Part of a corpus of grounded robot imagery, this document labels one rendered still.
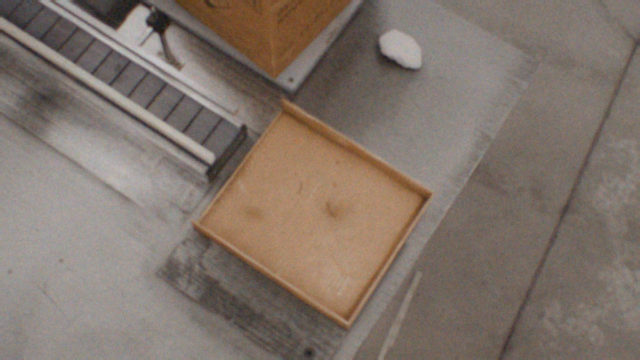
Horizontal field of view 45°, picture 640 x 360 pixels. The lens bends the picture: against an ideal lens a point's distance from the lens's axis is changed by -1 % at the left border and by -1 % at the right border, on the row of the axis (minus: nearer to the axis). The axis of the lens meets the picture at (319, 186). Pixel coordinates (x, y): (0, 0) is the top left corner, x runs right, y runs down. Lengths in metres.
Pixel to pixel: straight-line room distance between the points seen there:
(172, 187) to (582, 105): 1.45
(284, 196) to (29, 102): 0.48
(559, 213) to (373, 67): 1.02
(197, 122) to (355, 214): 0.30
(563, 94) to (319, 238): 1.31
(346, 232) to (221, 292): 0.22
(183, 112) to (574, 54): 1.48
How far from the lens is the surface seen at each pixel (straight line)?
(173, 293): 1.26
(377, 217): 1.28
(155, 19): 1.29
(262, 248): 1.26
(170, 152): 1.29
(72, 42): 1.41
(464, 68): 1.41
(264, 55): 1.30
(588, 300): 2.23
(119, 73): 1.36
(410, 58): 1.38
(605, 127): 2.41
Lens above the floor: 2.05
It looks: 70 degrees down
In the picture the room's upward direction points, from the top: 4 degrees clockwise
